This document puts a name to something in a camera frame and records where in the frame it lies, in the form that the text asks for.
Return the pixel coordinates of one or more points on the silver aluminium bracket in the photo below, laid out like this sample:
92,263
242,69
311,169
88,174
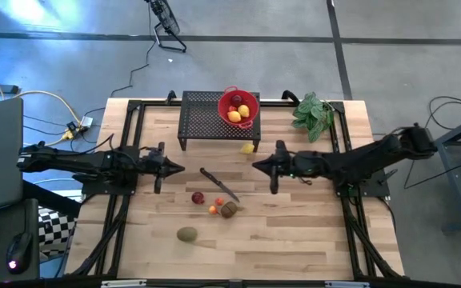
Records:
124,283
346,284

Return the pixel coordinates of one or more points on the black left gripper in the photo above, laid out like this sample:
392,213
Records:
148,163

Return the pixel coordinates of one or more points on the grey power adapter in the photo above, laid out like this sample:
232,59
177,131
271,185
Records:
86,121

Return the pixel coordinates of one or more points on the black perforated metal shelf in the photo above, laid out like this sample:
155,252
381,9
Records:
198,120

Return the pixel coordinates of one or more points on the black metal rig frame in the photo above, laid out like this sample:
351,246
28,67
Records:
134,105

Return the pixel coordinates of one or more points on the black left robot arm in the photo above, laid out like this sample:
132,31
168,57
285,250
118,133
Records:
74,162

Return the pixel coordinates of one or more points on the small red-orange toy fruit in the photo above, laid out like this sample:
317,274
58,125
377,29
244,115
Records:
219,201

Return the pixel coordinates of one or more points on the black-white checkered board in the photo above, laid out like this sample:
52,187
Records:
56,230

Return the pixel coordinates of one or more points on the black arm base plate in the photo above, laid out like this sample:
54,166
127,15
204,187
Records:
106,189
370,190

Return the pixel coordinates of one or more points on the olive green toy kiwi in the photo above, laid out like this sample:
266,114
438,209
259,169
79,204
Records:
187,234

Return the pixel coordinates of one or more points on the brown sliceable toy kiwi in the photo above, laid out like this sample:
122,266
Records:
229,209

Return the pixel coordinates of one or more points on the dark red toy apple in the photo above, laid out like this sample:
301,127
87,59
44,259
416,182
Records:
197,197
236,100

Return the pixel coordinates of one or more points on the red plastic colander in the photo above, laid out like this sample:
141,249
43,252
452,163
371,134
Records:
252,102

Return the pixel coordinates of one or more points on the yellow power plug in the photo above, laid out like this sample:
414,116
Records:
68,134

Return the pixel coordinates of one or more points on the black computer mouse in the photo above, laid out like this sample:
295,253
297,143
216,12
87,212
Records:
18,252

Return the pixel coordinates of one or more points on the yellow toy lemon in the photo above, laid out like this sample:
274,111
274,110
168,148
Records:
234,116
247,149
243,110

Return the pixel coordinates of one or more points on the black floor fan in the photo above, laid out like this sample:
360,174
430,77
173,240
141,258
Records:
166,20

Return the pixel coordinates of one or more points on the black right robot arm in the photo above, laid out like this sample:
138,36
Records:
374,160

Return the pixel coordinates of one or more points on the green plant in white pot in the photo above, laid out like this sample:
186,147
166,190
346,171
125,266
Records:
312,116

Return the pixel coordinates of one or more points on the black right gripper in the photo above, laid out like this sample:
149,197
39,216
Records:
294,166

